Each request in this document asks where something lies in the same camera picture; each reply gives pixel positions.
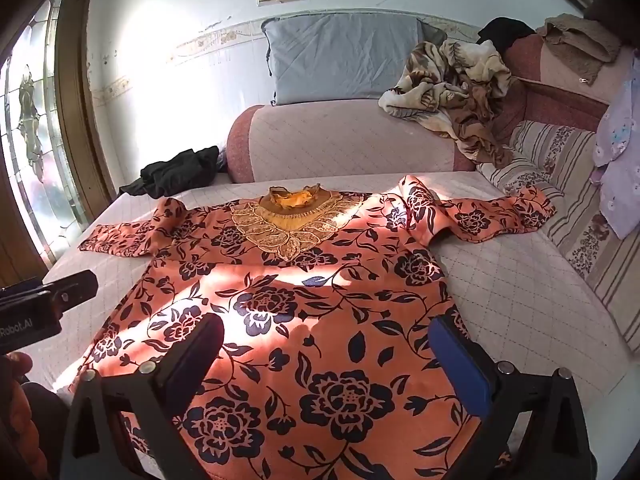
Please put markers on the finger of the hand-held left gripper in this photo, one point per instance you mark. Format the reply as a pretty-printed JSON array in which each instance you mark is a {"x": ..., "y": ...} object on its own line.
[{"x": 75, "y": 286}]

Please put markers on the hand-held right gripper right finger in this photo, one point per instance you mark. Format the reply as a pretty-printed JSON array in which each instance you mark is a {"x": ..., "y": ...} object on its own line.
[{"x": 460, "y": 365}]

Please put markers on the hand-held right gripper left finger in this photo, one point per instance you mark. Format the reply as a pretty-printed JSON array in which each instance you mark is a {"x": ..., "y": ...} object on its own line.
[{"x": 196, "y": 360}]

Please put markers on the orange floral top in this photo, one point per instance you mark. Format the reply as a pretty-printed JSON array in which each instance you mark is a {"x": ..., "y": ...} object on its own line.
[{"x": 320, "y": 320}]

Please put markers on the person's left forearm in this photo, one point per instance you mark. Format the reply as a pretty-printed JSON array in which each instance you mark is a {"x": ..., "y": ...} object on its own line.
[{"x": 30, "y": 425}]

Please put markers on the person's left hand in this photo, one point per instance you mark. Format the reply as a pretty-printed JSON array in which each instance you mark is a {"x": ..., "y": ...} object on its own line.
[{"x": 14, "y": 365}]

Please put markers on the white quilted bed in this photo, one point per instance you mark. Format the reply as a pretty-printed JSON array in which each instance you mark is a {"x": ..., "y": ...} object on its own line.
[{"x": 525, "y": 285}]

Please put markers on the black cloth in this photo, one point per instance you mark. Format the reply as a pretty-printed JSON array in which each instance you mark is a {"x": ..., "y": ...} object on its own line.
[{"x": 175, "y": 172}]

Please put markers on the wooden stained glass door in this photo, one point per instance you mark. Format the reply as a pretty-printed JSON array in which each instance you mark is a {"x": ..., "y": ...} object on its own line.
[{"x": 30, "y": 125}]

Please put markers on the striped floral cushion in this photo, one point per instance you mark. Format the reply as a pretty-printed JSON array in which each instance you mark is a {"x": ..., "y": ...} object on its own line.
[{"x": 585, "y": 220}]

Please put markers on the pink rolled quilt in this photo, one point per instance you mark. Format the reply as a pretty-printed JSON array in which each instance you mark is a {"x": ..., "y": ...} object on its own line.
[{"x": 350, "y": 135}]

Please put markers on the purple floral garment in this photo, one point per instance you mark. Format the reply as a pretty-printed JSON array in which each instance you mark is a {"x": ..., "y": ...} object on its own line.
[{"x": 622, "y": 160}]

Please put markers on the brown beige floral blanket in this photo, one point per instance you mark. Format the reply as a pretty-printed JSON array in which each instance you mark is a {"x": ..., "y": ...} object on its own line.
[{"x": 450, "y": 90}]

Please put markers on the pink folded quilt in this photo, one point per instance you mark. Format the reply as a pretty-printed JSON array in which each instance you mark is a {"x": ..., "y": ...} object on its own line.
[{"x": 555, "y": 95}]

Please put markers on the grey pillow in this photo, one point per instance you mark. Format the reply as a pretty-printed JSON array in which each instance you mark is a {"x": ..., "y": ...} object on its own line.
[{"x": 345, "y": 55}]

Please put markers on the black garment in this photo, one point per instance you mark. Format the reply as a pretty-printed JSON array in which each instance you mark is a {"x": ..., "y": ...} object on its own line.
[{"x": 505, "y": 32}]

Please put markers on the brown knitted garment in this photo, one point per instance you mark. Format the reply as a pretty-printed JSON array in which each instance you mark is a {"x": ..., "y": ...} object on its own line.
[{"x": 580, "y": 42}]

